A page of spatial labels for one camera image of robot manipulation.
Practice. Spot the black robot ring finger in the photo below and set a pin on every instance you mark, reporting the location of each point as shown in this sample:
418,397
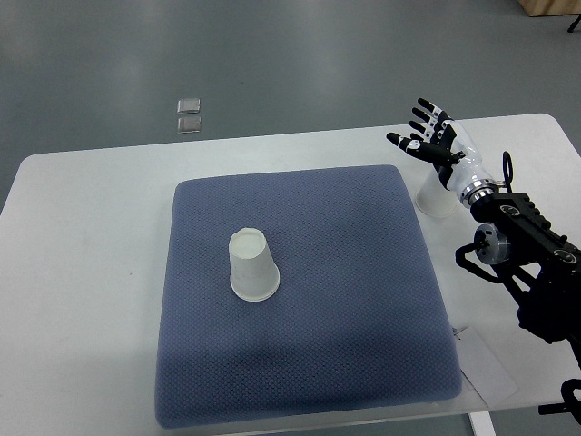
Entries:
414,112

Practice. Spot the wooden furniture corner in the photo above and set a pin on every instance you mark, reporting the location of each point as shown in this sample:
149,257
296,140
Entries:
538,8

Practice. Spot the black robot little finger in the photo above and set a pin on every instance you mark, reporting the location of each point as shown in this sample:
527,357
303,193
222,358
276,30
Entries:
428,111

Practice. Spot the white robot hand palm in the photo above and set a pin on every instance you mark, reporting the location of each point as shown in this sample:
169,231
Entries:
467,178

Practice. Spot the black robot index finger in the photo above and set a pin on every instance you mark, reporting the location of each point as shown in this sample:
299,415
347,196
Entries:
422,138

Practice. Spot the white paper tag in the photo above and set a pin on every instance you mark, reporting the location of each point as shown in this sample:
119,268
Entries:
482,369

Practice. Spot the white paper cup on cushion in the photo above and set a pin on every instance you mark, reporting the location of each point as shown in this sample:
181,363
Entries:
254,276

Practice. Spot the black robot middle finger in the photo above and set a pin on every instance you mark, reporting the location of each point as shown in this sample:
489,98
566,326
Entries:
431,127

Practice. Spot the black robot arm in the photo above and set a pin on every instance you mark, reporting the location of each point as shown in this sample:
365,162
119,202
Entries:
514,244

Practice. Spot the black table control box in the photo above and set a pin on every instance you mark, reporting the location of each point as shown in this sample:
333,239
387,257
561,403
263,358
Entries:
569,404

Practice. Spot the white paper cup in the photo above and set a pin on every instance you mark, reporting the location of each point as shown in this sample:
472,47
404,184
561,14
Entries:
433,199
254,276

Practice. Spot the blue textured cushion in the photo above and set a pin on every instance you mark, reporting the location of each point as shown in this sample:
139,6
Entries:
358,319

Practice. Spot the white table leg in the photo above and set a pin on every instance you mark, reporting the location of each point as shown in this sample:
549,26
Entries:
481,424

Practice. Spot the upper metal floor plate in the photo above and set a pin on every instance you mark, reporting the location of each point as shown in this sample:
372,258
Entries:
189,105

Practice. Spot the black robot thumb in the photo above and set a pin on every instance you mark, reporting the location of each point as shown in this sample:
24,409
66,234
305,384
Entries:
426,152

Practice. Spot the black tripod leg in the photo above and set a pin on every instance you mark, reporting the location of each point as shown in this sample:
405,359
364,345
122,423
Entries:
574,24

